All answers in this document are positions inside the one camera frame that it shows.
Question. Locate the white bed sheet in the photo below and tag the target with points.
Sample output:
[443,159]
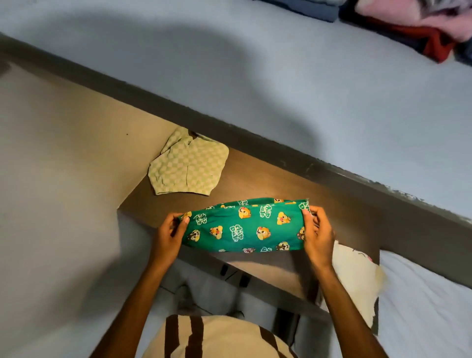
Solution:
[424,313]

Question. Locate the black drawer knob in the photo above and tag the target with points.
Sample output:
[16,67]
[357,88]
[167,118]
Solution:
[224,270]
[244,281]

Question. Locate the row of clothes stacks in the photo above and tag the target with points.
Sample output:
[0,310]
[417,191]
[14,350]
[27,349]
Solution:
[405,18]

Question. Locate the green chipmunk print shorts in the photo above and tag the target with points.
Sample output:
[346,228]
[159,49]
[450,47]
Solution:
[250,221]

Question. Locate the green checkered small shirt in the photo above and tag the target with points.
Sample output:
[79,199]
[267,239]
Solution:
[191,166]

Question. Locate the person's left hand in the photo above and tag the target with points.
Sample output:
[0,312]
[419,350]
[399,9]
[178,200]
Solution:
[166,247]

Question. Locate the person's left grey shoe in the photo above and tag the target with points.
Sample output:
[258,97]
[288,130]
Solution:
[184,298]

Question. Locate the person's right forearm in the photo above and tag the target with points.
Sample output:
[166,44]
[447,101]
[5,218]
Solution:
[350,317]

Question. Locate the person's left forearm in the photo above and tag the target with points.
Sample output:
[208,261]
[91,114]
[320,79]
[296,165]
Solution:
[129,317]

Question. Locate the person's right hand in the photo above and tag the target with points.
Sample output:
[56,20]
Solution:
[319,239]

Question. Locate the cream giraffe print shirt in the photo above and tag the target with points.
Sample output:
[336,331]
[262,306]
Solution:
[354,280]

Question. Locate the cream brown striped shirt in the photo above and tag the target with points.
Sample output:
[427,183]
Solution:
[228,343]

